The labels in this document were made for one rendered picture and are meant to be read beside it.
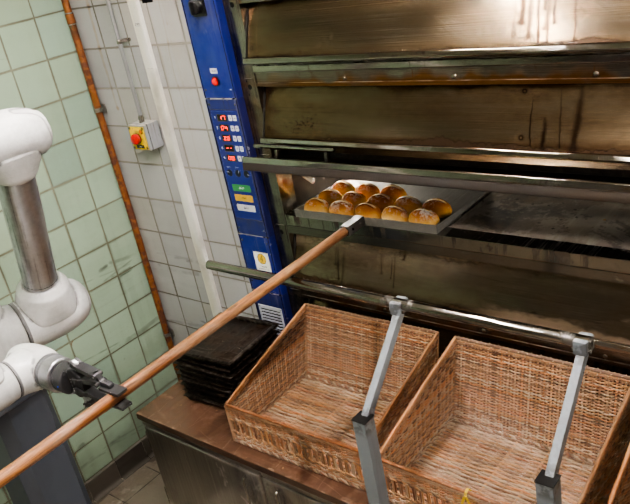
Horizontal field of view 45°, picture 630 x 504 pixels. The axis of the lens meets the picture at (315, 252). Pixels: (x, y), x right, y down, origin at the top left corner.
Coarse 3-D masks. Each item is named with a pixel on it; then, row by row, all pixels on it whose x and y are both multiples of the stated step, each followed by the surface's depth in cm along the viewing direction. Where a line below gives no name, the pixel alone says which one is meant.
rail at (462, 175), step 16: (256, 160) 237; (272, 160) 233; (288, 160) 229; (304, 160) 225; (432, 176) 197; (448, 176) 194; (464, 176) 191; (480, 176) 188; (496, 176) 186; (512, 176) 183; (528, 176) 181
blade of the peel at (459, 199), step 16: (416, 192) 257; (432, 192) 254; (448, 192) 251; (464, 192) 249; (480, 192) 246; (464, 208) 235; (368, 224) 239; (384, 224) 235; (400, 224) 231; (416, 224) 227; (448, 224) 228
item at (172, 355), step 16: (336, 240) 229; (304, 256) 219; (288, 272) 213; (256, 288) 206; (272, 288) 208; (240, 304) 199; (224, 320) 195; (192, 336) 188; (208, 336) 191; (176, 352) 183; (144, 368) 178; (160, 368) 180; (128, 384) 173; (112, 400) 170; (80, 416) 165; (96, 416) 167; (64, 432) 161; (32, 448) 157; (48, 448) 158; (16, 464) 153; (32, 464) 156; (0, 480) 150
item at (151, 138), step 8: (152, 120) 282; (128, 128) 283; (136, 128) 280; (144, 128) 278; (152, 128) 281; (144, 136) 280; (152, 136) 281; (160, 136) 284; (144, 144) 282; (152, 144) 282; (160, 144) 285
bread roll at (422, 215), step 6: (414, 210) 230; (420, 210) 228; (426, 210) 227; (414, 216) 228; (420, 216) 227; (426, 216) 226; (432, 216) 226; (414, 222) 228; (420, 222) 227; (426, 222) 226; (432, 222) 226; (438, 222) 227
